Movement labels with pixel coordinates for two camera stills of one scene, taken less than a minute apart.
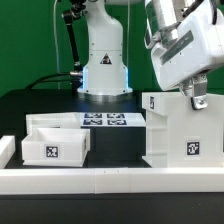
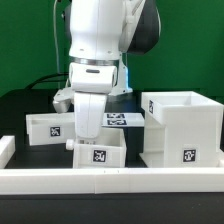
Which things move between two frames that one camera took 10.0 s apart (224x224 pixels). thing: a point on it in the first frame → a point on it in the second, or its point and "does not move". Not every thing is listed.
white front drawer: x=56 y=147 → x=109 y=150
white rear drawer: x=53 y=120 does not move
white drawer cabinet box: x=180 y=136 does not move
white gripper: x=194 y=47 → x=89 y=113
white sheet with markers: x=111 y=119 does not move
